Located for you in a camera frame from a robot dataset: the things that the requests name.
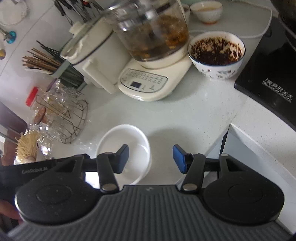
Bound small white red bowl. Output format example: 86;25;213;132
190;1;223;24

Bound white ceramic bowl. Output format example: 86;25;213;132
96;124;152;188

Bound patterned bowl with dark spices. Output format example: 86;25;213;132
187;31;246;80

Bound black induction cooktop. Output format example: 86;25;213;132
234;16;295;129

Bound white electric kettle pot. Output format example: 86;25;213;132
60;18;132;94

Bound hanging kitchen utensils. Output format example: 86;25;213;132
53;0;104;25

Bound chopstick holder with chopsticks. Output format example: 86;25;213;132
22;41;86;90

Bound wire rack with glass cups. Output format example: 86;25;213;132
30;79;88;144

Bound bowl with noodles and onion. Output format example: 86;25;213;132
14;131;52;165

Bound dark wooden cutting board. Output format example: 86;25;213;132
1;102;28;166

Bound red lid plastic jar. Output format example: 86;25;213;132
25;86;50;126

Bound cream blender base appliance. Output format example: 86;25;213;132
103;1;192;102

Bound person's hand holding gripper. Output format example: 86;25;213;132
0;200;23;227

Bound black left handheld gripper device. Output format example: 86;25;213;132
0;153;98;202

